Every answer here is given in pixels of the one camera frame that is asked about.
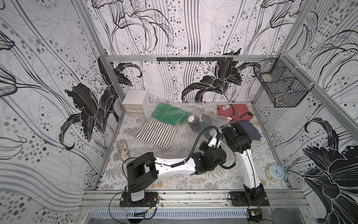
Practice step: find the black white striped garment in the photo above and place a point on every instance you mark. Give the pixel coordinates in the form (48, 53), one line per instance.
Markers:
(156, 134)

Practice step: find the dark blue garment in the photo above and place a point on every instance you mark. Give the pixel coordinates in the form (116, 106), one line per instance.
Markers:
(252, 132)

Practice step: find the white mini drawer unit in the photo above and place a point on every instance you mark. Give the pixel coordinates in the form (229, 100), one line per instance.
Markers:
(136, 103)

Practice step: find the small electronics board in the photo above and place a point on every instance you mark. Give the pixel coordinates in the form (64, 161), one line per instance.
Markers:
(254, 216)

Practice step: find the aluminium mounting rail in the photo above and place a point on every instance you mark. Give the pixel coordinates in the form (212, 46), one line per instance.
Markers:
(285, 198)

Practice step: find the light blue alarm clock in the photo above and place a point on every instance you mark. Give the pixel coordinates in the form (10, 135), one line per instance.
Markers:
(275, 173)

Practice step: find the black wire wall basket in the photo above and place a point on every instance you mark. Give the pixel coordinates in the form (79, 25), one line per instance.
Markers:
(281, 83)

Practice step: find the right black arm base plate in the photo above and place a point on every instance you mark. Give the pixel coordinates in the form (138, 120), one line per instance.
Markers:
(237, 199)

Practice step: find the clear plastic vacuum bag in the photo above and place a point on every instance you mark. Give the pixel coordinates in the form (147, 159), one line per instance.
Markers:
(217, 121)

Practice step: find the white slotted cable duct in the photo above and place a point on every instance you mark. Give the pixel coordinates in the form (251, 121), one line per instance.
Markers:
(171, 213)

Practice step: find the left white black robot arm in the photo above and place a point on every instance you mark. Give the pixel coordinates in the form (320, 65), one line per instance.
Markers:
(144, 170)

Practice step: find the red garment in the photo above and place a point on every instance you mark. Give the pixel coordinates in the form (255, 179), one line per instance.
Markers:
(237, 112)

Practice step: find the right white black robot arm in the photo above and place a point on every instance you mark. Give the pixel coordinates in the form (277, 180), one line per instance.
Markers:
(240, 143)

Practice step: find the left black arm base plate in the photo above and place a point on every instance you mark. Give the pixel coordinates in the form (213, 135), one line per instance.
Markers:
(151, 199)

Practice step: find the green garment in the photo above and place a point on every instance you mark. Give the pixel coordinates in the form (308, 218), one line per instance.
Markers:
(169, 114)

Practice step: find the black wall hook rail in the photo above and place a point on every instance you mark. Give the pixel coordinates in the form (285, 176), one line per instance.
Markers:
(187, 59)

